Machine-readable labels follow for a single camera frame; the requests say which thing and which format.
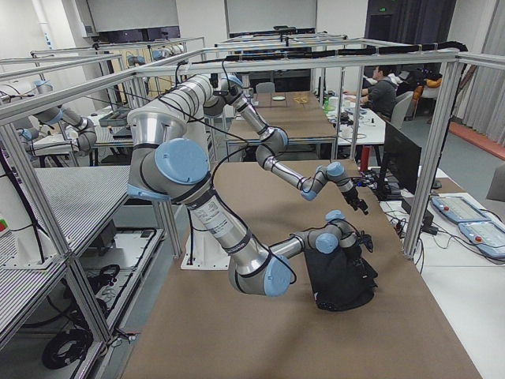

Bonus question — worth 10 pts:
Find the striped workbench table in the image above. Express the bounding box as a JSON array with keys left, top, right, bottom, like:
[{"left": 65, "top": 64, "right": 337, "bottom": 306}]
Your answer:
[{"left": 0, "top": 164, "right": 133, "bottom": 273}]

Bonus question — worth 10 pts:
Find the teach pendant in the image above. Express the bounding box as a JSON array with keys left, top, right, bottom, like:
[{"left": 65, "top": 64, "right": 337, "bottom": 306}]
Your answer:
[{"left": 431, "top": 196, "right": 491, "bottom": 223}]

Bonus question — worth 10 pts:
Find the aluminium frame post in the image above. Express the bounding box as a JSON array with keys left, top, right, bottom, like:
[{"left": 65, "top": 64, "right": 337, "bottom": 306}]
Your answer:
[{"left": 403, "top": 59, "right": 464, "bottom": 261}]

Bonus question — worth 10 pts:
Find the black printed t-shirt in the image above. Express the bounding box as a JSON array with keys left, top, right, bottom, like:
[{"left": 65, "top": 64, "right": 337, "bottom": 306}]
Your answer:
[{"left": 304, "top": 247, "right": 378, "bottom": 312}]

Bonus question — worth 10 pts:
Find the power strip with plugs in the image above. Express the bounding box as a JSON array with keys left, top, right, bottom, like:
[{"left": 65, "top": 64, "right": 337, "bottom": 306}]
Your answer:
[{"left": 361, "top": 170, "right": 380, "bottom": 190}]

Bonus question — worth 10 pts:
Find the black Huawei monitor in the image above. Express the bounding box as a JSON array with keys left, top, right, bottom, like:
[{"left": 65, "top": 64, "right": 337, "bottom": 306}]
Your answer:
[{"left": 376, "top": 122, "right": 421, "bottom": 201}]

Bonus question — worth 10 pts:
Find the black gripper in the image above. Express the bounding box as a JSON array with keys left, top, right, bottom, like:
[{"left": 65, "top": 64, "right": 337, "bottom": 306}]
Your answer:
[
  {"left": 342, "top": 188, "right": 368, "bottom": 215},
  {"left": 343, "top": 245, "right": 362, "bottom": 264}
]

